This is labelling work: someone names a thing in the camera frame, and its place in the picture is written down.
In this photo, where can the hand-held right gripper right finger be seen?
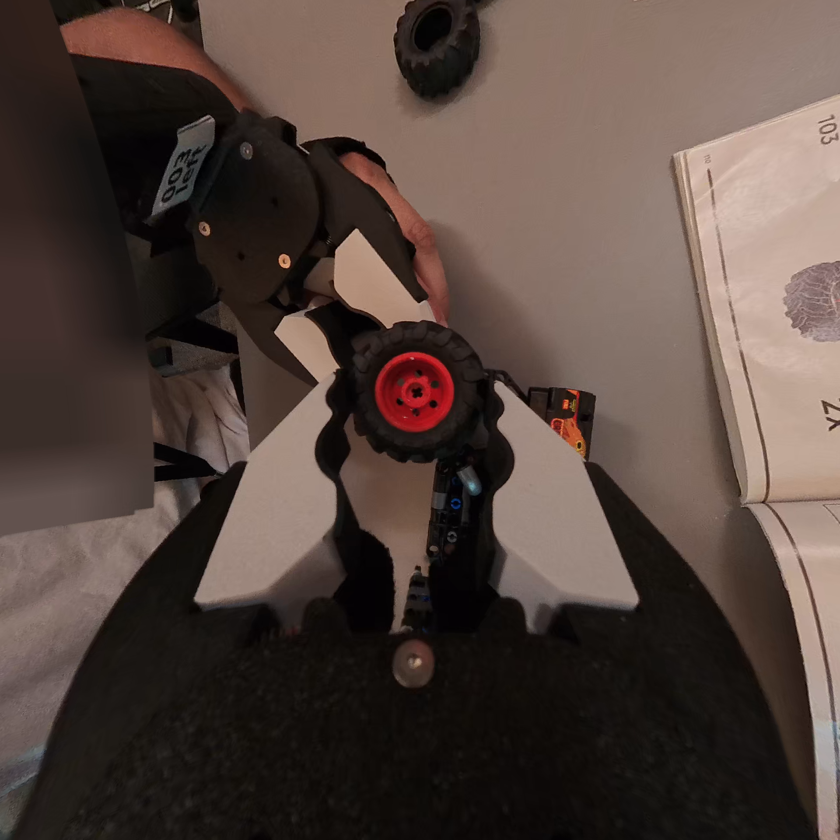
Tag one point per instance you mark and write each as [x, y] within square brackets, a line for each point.
[564, 525]

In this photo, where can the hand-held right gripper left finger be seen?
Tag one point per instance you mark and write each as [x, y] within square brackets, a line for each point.
[269, 512]

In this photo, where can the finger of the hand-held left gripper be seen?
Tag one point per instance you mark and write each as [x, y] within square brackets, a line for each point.
[387, 282]
[302, 341]

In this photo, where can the lego monster truck model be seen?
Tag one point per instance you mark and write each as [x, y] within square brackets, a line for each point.
[453, 499]

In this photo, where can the black tyre red rim wheel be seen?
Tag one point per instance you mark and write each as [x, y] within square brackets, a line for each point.
[413, 394]

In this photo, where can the lego instruction booklet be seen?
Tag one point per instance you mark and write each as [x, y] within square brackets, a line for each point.
[774, 262]

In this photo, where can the person's left forearm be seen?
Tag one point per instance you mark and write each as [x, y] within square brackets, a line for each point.
[144, 46]

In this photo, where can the person's left hand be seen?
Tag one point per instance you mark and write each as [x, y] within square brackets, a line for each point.
[426, 262]

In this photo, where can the black rubber tyre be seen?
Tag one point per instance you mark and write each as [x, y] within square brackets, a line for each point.
[436, 49]

